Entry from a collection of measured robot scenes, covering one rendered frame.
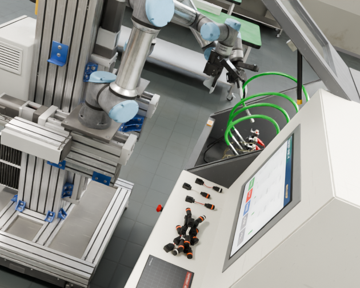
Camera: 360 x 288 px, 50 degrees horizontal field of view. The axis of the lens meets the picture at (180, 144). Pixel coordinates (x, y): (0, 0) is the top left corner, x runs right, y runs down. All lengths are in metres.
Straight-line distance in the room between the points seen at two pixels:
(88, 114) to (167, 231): 0.62
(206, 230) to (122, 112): 0.56
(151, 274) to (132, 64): 0.75
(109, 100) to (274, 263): 0.90
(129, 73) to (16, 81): 0.66
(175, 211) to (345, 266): 0.72
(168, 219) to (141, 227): 1.34
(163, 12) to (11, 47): 0.78
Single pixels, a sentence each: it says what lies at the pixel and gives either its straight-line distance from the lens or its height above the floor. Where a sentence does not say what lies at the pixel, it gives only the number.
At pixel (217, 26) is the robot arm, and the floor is 1.56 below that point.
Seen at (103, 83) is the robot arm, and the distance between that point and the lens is 1.64.
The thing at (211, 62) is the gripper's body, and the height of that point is 1.38.
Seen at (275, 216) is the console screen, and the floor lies 1.35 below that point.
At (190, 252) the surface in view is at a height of 1.00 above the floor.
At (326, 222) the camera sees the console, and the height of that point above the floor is 1.48.
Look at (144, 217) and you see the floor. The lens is 2.90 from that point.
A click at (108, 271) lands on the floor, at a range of 2.52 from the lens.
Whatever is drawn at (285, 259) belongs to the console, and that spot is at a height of 1.33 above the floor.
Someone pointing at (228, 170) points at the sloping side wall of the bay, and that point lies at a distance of 1.71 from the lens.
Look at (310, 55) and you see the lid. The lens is 1.47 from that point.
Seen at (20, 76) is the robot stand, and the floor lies 1.07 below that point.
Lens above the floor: 1.97
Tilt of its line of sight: 31 degrees down
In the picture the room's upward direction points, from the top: 20 degrees clockwise
